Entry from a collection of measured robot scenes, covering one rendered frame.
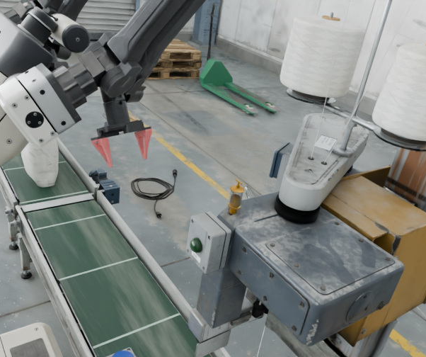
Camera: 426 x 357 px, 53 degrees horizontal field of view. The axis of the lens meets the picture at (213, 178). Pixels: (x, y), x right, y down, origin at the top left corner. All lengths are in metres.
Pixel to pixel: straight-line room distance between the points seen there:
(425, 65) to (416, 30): 5.69
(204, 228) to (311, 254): 0.20
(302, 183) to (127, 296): 1.33
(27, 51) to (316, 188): 0.69
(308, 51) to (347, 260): 0.45
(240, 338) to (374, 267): 1.68
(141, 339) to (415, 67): 1.43
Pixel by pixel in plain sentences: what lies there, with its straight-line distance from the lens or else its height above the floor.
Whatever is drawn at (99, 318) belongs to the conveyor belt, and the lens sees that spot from 1.93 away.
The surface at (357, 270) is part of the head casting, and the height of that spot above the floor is 1.34.
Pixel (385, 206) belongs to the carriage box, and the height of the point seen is 1.33.
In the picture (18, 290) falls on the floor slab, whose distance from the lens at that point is 2.65.
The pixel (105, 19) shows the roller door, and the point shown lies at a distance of 8.74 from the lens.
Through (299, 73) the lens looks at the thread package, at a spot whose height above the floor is 1.57.
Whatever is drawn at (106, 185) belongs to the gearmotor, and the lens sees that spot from 2.78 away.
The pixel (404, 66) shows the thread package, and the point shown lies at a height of 1.65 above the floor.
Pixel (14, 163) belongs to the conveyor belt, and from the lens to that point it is 3.09.
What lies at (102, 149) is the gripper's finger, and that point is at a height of 1.31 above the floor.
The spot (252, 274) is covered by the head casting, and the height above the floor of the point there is 1.28.
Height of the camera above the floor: 1.78
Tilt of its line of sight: 28 degrees down
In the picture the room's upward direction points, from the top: 9 degrees clockwise
